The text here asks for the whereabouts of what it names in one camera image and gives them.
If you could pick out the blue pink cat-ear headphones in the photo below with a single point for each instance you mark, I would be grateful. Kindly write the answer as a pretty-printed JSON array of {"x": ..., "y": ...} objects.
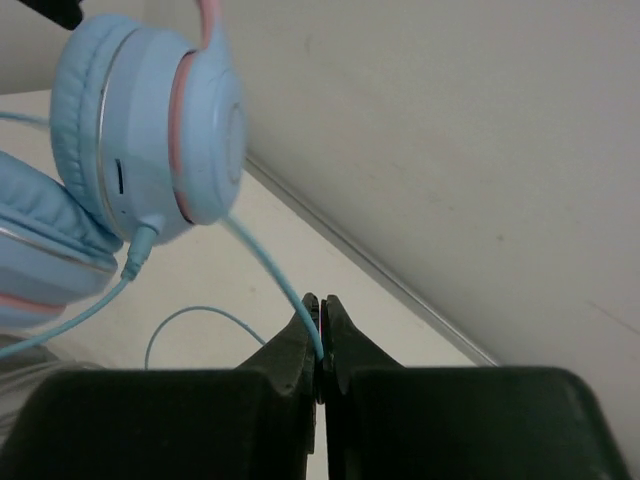
[{"x": 148, "y": 134}]

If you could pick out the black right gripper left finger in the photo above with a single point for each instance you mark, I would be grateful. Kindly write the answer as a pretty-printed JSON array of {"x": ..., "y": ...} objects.
[{"x": 255, "y": 421}]

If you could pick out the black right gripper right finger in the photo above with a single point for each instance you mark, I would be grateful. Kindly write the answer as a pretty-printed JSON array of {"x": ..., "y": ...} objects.
[{"x": 389, "y": 421}]

